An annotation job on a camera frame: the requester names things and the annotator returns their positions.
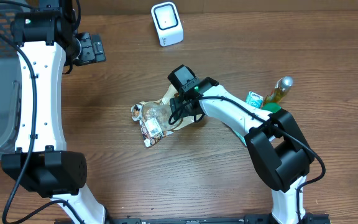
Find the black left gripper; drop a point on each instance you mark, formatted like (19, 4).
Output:
(87, 55)

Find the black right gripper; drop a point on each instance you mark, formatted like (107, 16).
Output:
(183, 109)

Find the brown Pantree snack bag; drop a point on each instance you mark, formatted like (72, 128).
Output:
(153, 118)

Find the teal Kleenex tissue pack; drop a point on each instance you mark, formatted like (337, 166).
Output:
(254, 99)

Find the green lid white jar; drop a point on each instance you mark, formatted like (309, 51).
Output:
(272, 107)

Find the yellow oil bottle silver cap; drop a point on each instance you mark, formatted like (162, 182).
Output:
(281, 89)

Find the teal wet wipes pack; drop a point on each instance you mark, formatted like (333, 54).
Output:
(240, 137)

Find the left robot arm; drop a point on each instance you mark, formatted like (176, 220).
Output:
(49, 44)

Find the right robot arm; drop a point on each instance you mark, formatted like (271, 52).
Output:
(278, 149)

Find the white barcode scanner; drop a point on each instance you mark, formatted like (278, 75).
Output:
(167, 23)

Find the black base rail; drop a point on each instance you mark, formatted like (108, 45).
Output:
(247, 219)

